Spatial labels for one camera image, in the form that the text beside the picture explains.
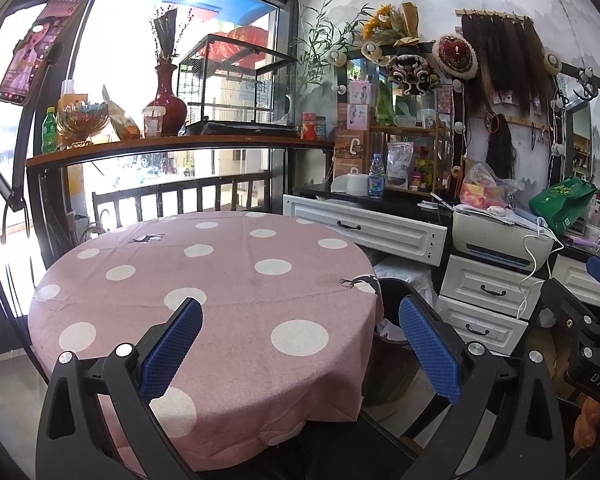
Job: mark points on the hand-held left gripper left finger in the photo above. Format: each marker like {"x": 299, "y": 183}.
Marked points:
{"x": 172, "y": 350}

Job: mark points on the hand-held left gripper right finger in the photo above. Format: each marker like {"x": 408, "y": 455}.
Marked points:
{"x": 430, "y": 350}

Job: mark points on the person's right hand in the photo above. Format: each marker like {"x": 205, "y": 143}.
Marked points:
{"x": 591, "y": 420}

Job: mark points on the pink polka-dot tablecloth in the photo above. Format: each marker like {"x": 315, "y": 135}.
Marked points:
{"x": 205, "y": 285}

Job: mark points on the white drawer cabinet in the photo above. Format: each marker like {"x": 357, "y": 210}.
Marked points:
{"x": 490, "y": 300}

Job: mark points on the green shopping bag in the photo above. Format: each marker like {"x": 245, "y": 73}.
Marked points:
{"x": 562, "y": 205}

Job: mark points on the white printer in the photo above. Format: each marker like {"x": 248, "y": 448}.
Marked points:
{"x": 500, "y": 242}

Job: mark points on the black chair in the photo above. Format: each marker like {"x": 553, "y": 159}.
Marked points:
{"x": 370, "y": 440}

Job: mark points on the clear bag of colourful items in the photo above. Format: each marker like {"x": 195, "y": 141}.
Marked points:
{"x": 485, "y": 192}

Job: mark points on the black wooden railing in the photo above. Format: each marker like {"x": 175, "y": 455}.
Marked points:
{"x": 180, "y": 195}

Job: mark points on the black hair bundle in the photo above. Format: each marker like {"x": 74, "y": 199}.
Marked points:
{"x": 501, "y": 150}

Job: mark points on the clear water bottle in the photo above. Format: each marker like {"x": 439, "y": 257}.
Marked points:
{"x": 376, "y": 180}

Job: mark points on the white toilet paper roll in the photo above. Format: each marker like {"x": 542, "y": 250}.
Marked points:
{"x": 357, "y": 185}

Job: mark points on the grey foil packet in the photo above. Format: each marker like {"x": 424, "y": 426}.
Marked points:
{"x": 399, "y": 165}

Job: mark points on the brown wooden bar counter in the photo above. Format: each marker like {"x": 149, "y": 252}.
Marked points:
{"x": 180, "y": 145}

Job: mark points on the brown cardboard boxes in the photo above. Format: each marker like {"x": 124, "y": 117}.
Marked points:
{"x": 350, "y": 160}

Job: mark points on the small wooden shelf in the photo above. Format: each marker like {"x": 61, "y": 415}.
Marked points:
{"x": 430, "y": 135}

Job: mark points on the brown snack bag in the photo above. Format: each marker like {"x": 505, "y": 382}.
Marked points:
{"x": 122, "y": 122}

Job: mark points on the hanging brown hair extensions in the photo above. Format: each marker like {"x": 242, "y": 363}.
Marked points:
{"x": 505, "y": 60}

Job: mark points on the vanity mirror with bulbs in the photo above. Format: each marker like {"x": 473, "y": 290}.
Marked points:
{"x": 405, "y": 110}

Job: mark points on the gold glass bowl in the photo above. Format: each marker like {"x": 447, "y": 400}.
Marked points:
{"x": 82, "y": 122}

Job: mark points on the red ceramic vase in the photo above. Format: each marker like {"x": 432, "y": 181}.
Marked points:
{"x": 166, "y": 105}

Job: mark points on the teal tin can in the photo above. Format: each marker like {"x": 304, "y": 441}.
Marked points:
{"x": 321, "y": 129}

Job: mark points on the green soda bottle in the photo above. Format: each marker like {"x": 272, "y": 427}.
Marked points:
{"x": 49, "y": 132}

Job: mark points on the red tin can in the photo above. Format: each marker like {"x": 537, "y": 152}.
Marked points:
{"x": 309, "y": 127}

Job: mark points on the pink product cards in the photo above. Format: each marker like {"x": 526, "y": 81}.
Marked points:
{"x": 358, "y": 105}

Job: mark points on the red round fur-trimmed hat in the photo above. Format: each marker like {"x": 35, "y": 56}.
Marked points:
{"x": 454, "y": 56}

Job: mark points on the lion head decoration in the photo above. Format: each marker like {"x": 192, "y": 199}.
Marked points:
{"x": 412, "y": 75}

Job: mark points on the dried twigs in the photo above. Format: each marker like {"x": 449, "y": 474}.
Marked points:
{"x": 165, "y": 35}

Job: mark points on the red lanterns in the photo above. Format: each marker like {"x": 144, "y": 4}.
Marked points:
{"x": 242, "y": 40}

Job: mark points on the green bamboo plant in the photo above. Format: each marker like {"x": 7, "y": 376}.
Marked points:
{"x": 320, "y": 50}

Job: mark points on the smartphone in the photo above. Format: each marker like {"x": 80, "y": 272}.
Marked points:
{"x": 40, "y": 50}

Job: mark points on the sunflower bouquet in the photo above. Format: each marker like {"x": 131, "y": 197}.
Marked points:
{"x": 385, "y": 25}

